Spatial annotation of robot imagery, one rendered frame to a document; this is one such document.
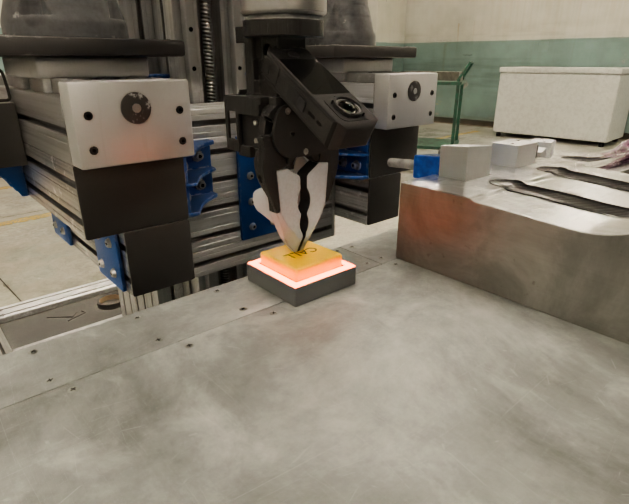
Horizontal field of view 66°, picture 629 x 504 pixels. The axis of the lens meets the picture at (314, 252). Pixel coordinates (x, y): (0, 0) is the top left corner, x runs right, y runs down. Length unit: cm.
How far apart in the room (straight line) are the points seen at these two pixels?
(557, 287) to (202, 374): 31
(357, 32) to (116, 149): 54
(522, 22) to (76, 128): 809
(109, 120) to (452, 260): 39
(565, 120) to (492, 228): 680
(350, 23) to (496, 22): 770
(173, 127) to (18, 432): 38
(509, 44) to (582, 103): 184
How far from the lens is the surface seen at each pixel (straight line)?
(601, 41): 806
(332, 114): 38
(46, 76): 67
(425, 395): 35
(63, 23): 70
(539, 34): 835
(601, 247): 45
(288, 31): 43
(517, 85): 749
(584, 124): 721
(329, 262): 47
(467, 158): 56
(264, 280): 48
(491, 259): 50
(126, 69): 70
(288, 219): 46
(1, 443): 36
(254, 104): 45
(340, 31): 96
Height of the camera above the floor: 101
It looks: 22 degrees down
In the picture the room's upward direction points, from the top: straight up
